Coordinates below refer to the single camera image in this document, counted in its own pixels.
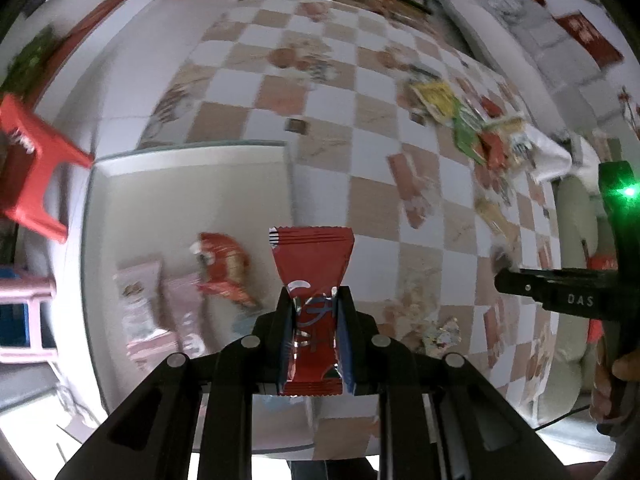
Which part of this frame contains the grey lace-trimmed sofa cover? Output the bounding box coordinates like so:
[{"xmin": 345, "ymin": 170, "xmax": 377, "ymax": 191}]
[{"xmin": 470, "ymin": 0, "xmax": 640, "ymax": 196}]

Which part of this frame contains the orange-red patterned snack packet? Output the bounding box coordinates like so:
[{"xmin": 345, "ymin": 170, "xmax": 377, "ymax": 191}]
[{"xmin": 190, "ymin": 231, "xmax": 261, "ymax": 311}]

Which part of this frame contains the white printed snack bag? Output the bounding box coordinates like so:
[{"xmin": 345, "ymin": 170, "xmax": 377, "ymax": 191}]
[{"xmin": 502, "ymin": 120, "xmax": 538, "ymax": 168}]

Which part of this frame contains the white cloth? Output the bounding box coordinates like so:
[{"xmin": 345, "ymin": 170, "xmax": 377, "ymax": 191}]
[{"xmin": 527, "ymin": 127, "xmax": 573, "ymax": 186}]

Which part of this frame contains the black cable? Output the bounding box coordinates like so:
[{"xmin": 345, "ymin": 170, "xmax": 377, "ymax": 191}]
[{"xmin": 532, "ymin": 402, "xmax": 596, "ymax": 431}]

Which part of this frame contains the yellow snack packet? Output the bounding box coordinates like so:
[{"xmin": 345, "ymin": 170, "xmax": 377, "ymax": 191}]
[{"xmin": 407, "ymin": 80, "xmax": 458, "ymax": 126}]

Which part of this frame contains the pink snack packet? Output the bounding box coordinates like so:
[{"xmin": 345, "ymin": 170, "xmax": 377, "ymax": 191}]
[
  {"xmin": 112, "ymin": 260, "xmax": 173, "ymax": 356},
  {"xmin": 162, "ymin": 272, "xmax": 211, "ymax": 356}
]

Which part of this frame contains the pink plastic stool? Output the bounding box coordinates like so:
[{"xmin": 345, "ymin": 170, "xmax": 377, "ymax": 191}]
[{"xmin": 0, "ymin": 272, "xmax": 61, "ymax": 366}]

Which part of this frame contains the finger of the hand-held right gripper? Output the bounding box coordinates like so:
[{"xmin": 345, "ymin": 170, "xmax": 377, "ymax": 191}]
[{"xmin": 494, "ymin": 267, "xmax": 548, "ymax": 307}]

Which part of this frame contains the tan snack packet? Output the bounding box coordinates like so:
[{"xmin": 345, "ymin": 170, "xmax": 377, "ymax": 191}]
[{"xmin": 472, "ymin": 197, "xmax": 518, "ymax": 246}]

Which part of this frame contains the person's right hand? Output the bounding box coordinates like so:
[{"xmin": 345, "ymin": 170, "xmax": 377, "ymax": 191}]
[{"xmin": 589, "ymin": 332, "xmax": 640, "ymax": 423}]

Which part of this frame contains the green snack packet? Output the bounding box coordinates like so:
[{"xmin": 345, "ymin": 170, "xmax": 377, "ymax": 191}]
[{"xmin": 450, "ymin": 105, "xmax": 488, "ymax": 166}]

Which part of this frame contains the small dark snack packet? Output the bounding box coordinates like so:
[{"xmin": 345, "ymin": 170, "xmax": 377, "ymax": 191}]
[{"xmin": 489, "ymin": 245, "xmax": 516, "ymax": 276}]

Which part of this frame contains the silver snack packet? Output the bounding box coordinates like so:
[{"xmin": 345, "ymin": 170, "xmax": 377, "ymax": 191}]
[{"xmin": 422, "ymin": 317, "xmax": 463, "ymax": 358}]

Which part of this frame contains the red snack packet white swirl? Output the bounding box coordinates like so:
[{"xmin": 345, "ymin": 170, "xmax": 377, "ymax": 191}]
[{"xmin": 268, "ymin": 226, "xmax": 356, "ymax": 398}]

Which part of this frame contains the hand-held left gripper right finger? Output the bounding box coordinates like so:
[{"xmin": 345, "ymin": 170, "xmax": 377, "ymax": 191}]
[{"xmin": 334, "ymin": 286, "xmax": 571, "ymax": 480}]

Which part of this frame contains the blue box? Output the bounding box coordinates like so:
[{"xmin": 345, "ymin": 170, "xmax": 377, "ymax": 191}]
[{"xmin": 0, "ymin": 267, "xmax": 31, "ymax": 348}]

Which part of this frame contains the white plastic box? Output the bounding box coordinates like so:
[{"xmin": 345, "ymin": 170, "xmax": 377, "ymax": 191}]
[{"xmin": 80, "ymin": 139, "xmax": 321, "ymax": 461}]

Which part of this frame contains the red plastic stool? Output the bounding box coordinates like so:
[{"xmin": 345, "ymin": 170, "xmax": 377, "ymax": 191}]
[{"xmin": 0, "ymin": 92, "xmax": 96, "ymax": 246}]

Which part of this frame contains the green plant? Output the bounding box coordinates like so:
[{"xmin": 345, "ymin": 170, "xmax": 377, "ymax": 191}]
[{"xmin": 2, "ymin": 27, "xmax": 61, "ymax": 93}]

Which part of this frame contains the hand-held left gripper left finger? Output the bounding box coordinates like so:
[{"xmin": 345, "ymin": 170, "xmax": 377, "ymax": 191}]
[{"xmin": 55, "ymin": 287, "xmax": 301, "ymax": 480}]

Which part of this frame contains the beige sofa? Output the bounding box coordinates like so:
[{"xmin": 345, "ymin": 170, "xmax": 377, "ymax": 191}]
[{"xmin": 435, "ymin": 0, "xmax": 640, "ymax": 411}]

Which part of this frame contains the printed checkered tablecloth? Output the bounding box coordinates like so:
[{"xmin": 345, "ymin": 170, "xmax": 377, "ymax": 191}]
[{"xmin": 137, "ymin": 0, "xmax": 566, "ymax": 461}]

